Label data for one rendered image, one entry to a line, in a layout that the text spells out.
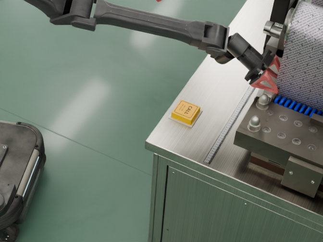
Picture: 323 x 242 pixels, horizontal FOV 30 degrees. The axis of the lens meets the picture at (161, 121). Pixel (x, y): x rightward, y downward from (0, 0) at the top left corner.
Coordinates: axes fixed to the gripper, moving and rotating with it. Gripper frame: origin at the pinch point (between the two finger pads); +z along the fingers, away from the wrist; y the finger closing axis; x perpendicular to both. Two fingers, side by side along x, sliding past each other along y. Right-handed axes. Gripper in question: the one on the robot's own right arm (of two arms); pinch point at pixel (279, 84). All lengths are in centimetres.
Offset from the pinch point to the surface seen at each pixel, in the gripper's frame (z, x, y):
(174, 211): 8, -50, 24
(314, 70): 2.6, 12.0, -0.6
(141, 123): -7, -129, -55
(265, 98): -1.0, -1.4, 6.8
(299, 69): 0.0, 8.5, -0.6
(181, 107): -14.8, -26.4, 8.8
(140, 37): -36, -146, -115
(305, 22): -9.3, 20.0, -2.6
